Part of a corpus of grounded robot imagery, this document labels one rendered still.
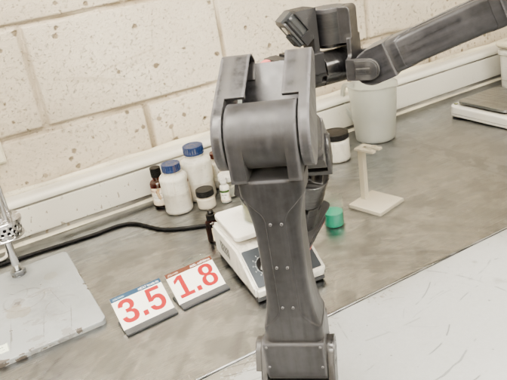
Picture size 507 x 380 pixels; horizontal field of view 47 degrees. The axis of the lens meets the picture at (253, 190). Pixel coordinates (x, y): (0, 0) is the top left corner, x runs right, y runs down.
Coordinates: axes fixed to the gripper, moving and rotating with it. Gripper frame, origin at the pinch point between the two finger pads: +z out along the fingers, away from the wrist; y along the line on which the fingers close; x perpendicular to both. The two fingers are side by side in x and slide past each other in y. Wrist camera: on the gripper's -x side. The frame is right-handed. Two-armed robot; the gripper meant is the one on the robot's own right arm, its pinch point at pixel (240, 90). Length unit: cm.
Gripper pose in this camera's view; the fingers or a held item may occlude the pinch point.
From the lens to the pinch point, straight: 96.9
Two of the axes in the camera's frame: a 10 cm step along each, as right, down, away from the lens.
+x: 1.6, 9.0, 4.0
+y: 3.8, 3.1, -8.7
